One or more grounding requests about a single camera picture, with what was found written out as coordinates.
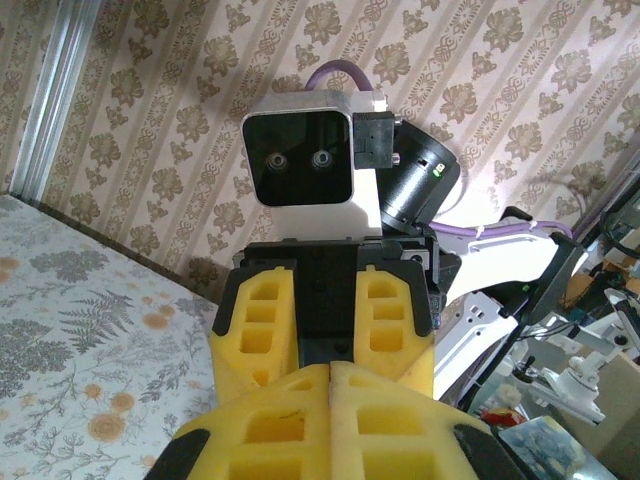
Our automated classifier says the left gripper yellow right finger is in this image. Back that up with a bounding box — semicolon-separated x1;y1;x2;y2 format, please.
329;359;534;480

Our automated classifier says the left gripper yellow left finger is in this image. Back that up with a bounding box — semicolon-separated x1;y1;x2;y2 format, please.
143;360;335;480

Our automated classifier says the red white small object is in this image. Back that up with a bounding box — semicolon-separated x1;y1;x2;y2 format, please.
477;384;524;426

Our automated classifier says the blue patterned box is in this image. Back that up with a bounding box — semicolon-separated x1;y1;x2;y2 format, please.
499;417;589;480

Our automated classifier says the white articulated lab stand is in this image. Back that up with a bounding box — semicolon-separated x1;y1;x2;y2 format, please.
519;284;640;426

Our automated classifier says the floral table cover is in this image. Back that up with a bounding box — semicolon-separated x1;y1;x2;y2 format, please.
0;192;221;480

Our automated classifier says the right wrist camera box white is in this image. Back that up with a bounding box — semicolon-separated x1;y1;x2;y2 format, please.
241;89;390;239

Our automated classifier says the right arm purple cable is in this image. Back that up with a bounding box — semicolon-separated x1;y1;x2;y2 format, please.
306;59;576;242

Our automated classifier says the aluminium corner post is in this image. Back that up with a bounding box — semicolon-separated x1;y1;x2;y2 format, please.
8;0;99;197

